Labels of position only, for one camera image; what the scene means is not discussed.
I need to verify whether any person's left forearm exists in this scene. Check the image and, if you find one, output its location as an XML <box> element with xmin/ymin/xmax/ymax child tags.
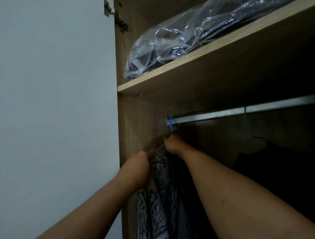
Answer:
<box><xmin>36</xmin><ymin>170</ymin><xmax>141</xmax><ymax>239</ymax></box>

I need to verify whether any wooden wardrobe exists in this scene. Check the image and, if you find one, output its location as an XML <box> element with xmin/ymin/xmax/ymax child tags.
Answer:
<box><xmin>113</xmin><ymin>0</ymin><xmax>315</xmax><ymax>239</ymax></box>

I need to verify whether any metal closet rail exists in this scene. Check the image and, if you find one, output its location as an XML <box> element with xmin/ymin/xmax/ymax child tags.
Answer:
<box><xmin>166</xmin><ymin>95</ymin><xmax>315</xmax><ymax>126</ymax></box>

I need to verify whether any person's right forearm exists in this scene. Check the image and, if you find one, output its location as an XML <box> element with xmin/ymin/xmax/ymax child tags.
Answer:
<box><xmin>180</xmin><ymin>146</ymin><xmax>315</xmax><ymax>239</ymax></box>

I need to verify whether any person's right hand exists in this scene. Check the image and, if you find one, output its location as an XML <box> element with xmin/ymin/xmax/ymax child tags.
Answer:
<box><xmin>164</xmin><ymin>133</ymin><xmax>189</xmax><ymax>160</ymax></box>

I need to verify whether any dark clothes hanger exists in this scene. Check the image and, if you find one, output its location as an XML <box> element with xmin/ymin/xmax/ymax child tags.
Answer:
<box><xmin>244</xmin><ymin>106</ymin><xmax>267</xmax><ymax>151</ymax></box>

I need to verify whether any black hanging garment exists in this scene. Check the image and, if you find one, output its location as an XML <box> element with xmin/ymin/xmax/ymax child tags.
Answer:
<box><xmin>231</xmin><ymin>141</ymin><xmax>315</xmax><ymax>223</ymax></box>

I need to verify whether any black white patterned garment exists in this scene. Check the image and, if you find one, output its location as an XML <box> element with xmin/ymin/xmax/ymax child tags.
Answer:
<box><xmin>137</xmin><ymin>144</ymin><xmax>219</xmax><ymax>239</ymax></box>

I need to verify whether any metal door hinge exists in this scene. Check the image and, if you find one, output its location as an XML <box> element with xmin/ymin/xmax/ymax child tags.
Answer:
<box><xmin>103</xmin><ymin>0</ymin><xmax>128</xmax><ymax>33</ymax></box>

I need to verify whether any white wardrobe door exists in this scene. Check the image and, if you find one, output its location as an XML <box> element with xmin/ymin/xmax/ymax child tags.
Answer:
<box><xmin>0</xmin><ymin>0</ymin><xmax>123</xmax><ymax>239</ymax></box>

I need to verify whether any clear plastic storage bag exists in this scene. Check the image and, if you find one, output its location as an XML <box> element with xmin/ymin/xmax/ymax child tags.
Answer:
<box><xmin>124</xmin><ymin>0</ymin><xmax>296</xmax><ymax>81</ymax></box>

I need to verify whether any blue clothes hanger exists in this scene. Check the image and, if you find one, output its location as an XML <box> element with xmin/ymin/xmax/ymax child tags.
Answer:
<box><xmin>168</xmin><ymin>116</ymin><xmax>178</xmax><ymax>134</ymax></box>

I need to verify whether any person's left hand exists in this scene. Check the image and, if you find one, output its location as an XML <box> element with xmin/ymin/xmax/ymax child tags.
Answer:
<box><xmin>120</xmin><ymin>149</ymin><xmax>155</xmax><ymax>189</ymax></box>

